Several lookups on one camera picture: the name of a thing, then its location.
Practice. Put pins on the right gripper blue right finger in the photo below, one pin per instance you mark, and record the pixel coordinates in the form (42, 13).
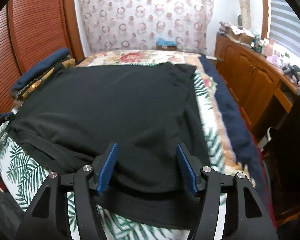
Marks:
(246, 216)

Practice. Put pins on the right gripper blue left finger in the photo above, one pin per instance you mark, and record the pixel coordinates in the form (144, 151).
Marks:
(47, 215)

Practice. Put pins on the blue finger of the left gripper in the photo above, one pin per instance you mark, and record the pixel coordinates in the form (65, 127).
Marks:
(4, 117)

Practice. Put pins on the black printed t-shirt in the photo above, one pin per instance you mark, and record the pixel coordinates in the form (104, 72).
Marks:
(73, 116)

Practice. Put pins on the navy fleece blanket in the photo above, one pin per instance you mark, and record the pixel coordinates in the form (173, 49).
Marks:
(242, 143)

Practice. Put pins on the navy folded garment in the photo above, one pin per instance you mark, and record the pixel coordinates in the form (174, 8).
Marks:
(40, 68)

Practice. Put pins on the brown louvered wardrobe door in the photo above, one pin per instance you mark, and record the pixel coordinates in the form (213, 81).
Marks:
(30, 31)

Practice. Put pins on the wooden sideboard cabinet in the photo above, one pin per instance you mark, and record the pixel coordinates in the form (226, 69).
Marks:
(265, 96)

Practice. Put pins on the spare black gripper on cabinet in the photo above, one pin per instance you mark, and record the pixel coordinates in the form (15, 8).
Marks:
(293, 73)

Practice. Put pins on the circle patterned sheer curtain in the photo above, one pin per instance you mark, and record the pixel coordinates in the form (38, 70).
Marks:
(137, 24)

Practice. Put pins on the pink bottle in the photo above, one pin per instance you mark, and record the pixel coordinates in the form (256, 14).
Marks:
(268, 47)

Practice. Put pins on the box with blue cloth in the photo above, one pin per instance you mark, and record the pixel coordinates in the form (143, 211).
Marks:
(162, 44)

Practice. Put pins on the cardboard box on cabinet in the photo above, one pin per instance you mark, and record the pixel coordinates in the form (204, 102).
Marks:
(242, 36)

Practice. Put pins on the grey zebra window blind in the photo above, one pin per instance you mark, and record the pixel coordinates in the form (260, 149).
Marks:
(284, 26)

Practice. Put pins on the tied beige curtain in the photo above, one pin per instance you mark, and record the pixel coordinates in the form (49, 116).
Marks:
(245, 13)

